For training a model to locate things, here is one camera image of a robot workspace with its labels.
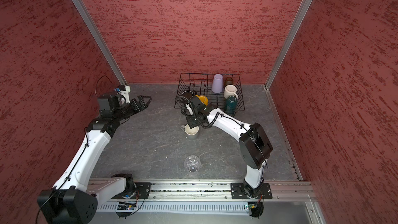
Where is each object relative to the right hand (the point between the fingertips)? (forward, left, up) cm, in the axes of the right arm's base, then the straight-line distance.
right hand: (192, 124), depth 87 cm
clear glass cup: (-19, 0, -9) cm, 21 cm away
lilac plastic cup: (+32, -17, -2) cm, 37 cm away
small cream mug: (-6, 0, 0) cm, 6 cm away
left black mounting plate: (-31, +24, -9) cm, 40 cm away
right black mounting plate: (-32, -22, -10) cm, 41 cm away
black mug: (+23, +3, 0) cm, 23 cm away
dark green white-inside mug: (+16, -25, -3) cm, 30 cm away
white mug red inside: (+28, -26, -1) cm, 38 cm away
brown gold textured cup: (+37, -27, -2) cm, 46 cm away
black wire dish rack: (+32, -22, -6) cm, 39 cm away
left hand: (+4, +22, +16) cm, 28 cm away
